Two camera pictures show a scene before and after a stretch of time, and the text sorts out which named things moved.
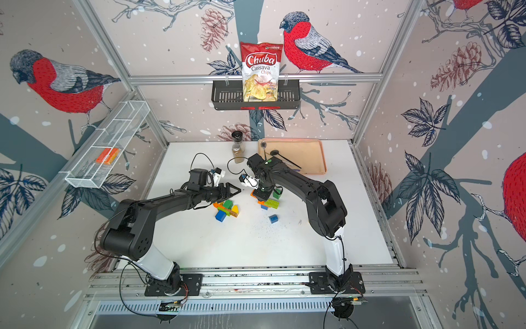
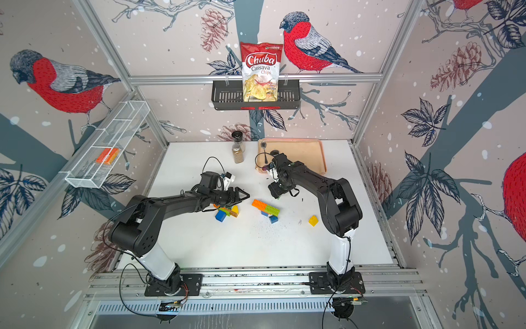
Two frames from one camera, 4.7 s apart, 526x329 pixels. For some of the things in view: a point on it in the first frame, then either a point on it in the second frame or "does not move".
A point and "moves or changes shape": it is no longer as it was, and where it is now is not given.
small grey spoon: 264,145 does not move
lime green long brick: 227,212 does not move
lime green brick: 272,203 moves or changes shape
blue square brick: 220,215 does not move
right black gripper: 261,197 to 274,191
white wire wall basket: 116,131 does not move
